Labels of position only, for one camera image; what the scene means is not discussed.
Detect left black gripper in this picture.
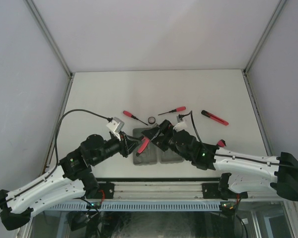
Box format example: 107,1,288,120
91,131,142,166

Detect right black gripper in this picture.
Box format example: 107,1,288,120
141,120,191,162

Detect grey plastic tool case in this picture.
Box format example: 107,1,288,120
132,127,185,166

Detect red-handled screwdriver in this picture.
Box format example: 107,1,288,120
158,106,186,116
123,110,148,125

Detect red black pliers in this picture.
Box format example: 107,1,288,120
136,137,150,157

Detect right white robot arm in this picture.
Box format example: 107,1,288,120
141,120,298,201

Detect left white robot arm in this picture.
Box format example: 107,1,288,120
0,132,141,231

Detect black electrical tape roll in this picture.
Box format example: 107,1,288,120
148,117,156,125

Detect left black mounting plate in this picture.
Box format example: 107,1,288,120
85,182,115,199

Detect black mounting plate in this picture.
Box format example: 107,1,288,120
202,182,248,200
85,182,115,199

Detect red black utility knife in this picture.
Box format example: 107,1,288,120
201,110,229,126

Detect red black bit holder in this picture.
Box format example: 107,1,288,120
217,139,226,147

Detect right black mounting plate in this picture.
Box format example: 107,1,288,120
202,182,248,200

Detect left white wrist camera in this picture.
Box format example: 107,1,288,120
106,117,125,141

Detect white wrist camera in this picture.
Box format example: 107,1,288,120
173,116,187,132
106,117,125,141

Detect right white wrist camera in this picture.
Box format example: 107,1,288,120
173,116,187,132

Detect right black camera cable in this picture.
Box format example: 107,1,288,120
177,110,298,181

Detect black camera cable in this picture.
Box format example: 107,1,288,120
177,110,298,181
0,109,114,218

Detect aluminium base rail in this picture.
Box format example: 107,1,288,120
39,180,295,200

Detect left black camera cable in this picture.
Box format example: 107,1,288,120
0,109,114,218

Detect blue slotted cable duct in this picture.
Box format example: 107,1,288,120
48,201,221,212

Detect left aluminium frame post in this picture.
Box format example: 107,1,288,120
23,0,74,149

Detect aluminium frame post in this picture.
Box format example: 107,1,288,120
241,0,288,155
23,0,74,149

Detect right aluminium frame post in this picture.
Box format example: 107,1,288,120
241,0,288,155

